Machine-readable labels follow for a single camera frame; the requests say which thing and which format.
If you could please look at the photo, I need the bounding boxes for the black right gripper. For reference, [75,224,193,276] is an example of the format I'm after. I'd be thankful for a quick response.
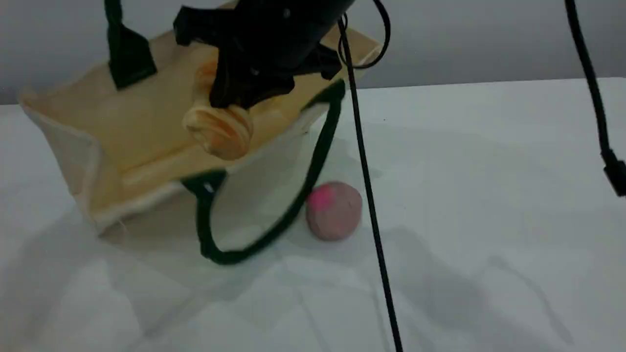
[174,0,358,110]

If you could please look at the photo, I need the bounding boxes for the pink peach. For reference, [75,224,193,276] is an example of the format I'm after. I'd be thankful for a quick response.
[306,182,363,242]

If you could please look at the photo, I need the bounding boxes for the cream canvas bag green handles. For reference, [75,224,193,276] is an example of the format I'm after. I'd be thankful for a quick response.
[17,0,382,267]

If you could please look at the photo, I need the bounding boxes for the long ridged golden bread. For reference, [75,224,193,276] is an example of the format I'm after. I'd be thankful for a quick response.
[183,54,255,162]

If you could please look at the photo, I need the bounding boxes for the black cable with plug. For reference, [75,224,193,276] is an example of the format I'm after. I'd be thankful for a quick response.
[565,0,626,197]

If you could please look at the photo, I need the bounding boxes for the thin black cable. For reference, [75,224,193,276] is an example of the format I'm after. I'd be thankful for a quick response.
[336,0,404,352]

